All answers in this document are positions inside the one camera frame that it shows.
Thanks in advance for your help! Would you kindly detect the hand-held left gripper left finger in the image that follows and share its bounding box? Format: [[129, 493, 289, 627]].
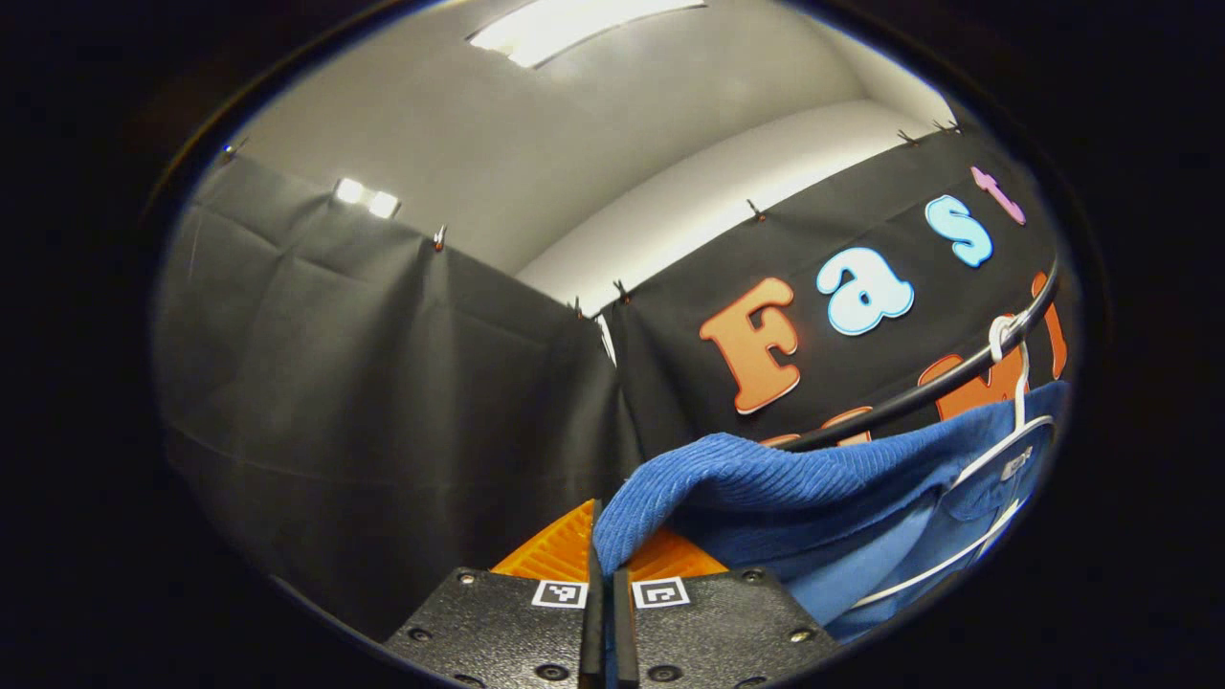
[[383, 498, 606, 689]]

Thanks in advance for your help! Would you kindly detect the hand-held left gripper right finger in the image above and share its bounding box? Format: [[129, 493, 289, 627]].
[[612, 526, 843, 689]]

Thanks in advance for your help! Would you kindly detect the blue corduroy jacket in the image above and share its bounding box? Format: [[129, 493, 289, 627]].
[[593, 381, 1071, 642]]

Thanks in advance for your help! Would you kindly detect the black clothes rack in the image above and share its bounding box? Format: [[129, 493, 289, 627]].
[[770, 256, 1060, 453]]

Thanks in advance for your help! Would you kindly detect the white clothes hanger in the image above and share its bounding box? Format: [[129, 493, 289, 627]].
[[852, 311, 1058, 609]]

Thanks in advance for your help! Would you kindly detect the black backdrop cloth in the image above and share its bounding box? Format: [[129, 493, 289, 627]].
[[153, 124, 1078, 637]]

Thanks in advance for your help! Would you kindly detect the row of small cloth clips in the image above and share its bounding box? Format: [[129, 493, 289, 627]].
[[222, 120, 963, 317]]

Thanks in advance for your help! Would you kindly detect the small ceiling light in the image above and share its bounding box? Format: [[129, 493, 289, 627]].
[[335, 177, 401, 219]]

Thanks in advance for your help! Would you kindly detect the long ceiling light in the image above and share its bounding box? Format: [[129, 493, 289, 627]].
[[469, 0, 709, 68]]

